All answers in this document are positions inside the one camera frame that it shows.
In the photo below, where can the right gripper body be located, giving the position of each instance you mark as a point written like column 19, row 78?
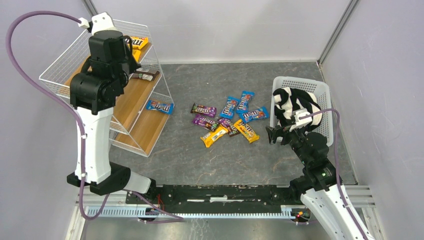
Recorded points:
column 278, row 133

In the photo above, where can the yellow M&M bag bottom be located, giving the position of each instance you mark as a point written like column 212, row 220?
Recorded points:
column 137, row 54

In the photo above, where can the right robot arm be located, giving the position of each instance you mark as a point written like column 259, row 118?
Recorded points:
column 320, row 188

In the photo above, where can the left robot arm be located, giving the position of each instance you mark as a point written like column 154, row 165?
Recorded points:
column 93, row 92

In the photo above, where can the blue M&M bag on shelf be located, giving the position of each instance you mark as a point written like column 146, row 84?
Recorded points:
column 165, row 108

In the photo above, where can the brown M&M bag on shelf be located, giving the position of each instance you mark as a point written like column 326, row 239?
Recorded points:
column 145, row 74

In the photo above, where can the yellow M&M bag top shelf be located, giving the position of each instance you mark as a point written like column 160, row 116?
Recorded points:
column 138, row 43

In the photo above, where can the blue M&M bag right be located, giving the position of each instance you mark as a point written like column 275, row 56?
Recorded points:
column 257, row 114

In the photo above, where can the black white striped cloth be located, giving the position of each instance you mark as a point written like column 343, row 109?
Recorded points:
column 288, row 100

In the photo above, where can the blue M&M bag upper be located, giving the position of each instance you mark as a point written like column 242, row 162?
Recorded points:
column 243, row 105

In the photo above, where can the purple brown M&M bag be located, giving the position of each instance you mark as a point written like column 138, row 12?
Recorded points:
column 232, row 130

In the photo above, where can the blue M&M bag left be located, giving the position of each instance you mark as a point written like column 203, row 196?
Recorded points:
column 229, row 108

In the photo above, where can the white plastic basket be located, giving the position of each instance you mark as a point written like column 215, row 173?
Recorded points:
column 322, row 93

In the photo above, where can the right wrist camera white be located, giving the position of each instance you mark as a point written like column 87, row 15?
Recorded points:
column 301, row 119

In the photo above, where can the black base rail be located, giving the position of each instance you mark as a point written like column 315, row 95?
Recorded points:
column 177, row 203

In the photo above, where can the white wire shelf rack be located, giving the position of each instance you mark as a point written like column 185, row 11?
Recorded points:
column 133, row 127

